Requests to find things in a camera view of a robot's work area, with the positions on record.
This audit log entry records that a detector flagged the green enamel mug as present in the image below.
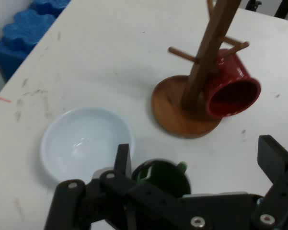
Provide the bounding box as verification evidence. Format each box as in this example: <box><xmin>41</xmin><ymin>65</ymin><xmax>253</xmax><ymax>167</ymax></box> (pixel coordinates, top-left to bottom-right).
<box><xmin>130</xmin><ymin>158</ymin><xmax>192</xmax><ymax>198</ymax></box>

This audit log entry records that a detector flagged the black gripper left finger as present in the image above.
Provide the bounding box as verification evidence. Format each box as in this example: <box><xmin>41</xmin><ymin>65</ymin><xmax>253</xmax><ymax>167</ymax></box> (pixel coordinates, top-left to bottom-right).
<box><xmin>44</xmin><ymin>143</ymin><xmax>211</xmax><ymax>230</ymax></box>

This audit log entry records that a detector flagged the black tripod stand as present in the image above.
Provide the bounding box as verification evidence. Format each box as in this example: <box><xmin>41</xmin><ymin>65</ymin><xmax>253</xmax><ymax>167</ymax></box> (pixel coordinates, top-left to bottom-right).
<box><xmin>244</xmin><ymin>0</ymin><xmax>288</xmax><ymax>20</ymax></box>

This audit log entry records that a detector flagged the wooden mug tree stand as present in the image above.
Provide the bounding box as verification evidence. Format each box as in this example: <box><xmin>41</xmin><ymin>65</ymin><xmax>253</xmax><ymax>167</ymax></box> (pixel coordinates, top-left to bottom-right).
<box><xmin>151</xmin><ymin>0</ymin><xmax>250</xmax><ymax>139</ymax></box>

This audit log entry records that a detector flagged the light blue bowl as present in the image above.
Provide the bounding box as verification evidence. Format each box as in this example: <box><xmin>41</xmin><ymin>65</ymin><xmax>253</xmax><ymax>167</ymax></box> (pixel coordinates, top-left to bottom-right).
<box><xmin>40</xmin><ymin>107</ymin><xmax>136</xmax><ymax>184</ymax></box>

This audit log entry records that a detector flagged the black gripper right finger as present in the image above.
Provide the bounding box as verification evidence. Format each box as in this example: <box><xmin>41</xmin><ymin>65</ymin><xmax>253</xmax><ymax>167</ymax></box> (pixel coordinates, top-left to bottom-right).
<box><xmin>251</xmin><ymin>135</ymin><xmax>288</xmax><ymax>230</ymax></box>

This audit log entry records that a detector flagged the red speckled enamel mug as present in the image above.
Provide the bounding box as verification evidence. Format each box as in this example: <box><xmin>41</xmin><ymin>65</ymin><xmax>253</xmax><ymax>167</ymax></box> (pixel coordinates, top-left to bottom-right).
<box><xmin>205</xmin><ymin>48</ymin><xmax>262</xmax><ymax>118</ymax></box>

